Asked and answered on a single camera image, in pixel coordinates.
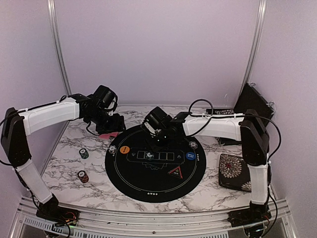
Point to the red poker chip stack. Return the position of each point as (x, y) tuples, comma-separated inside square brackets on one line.
[(82, 175)]

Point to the orange big blind button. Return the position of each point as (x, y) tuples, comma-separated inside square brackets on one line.
[(124, 149)]

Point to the black poker chip case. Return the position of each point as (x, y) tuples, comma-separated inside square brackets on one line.
[(249, 99)]

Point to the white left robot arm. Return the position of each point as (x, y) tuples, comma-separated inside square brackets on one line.
[(23, 130)]

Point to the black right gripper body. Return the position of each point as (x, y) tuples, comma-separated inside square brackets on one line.
[(164, 140)]

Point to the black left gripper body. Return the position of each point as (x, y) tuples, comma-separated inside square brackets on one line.
[(103, 123)]

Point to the green poker chip stack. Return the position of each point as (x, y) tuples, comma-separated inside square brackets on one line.
[(83, 153)]

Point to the round black poker mat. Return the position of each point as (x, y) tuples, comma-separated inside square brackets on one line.
[(143, 175)]

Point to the red triangle all-in marker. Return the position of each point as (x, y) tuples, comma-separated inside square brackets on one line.
[(176, 172)]

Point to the blue small blind button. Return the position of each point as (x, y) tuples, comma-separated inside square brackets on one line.
[(191, 156)]

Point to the floral patterned pouch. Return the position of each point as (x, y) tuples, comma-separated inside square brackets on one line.
[(233, 173)]

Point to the grey chip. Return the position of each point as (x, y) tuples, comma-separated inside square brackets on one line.
[(193, 145), (112, 149)]

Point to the red playing card deck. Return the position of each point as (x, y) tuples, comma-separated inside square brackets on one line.
[(109, 135)]

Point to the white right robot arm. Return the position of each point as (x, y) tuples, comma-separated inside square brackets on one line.
[(247, 129)]

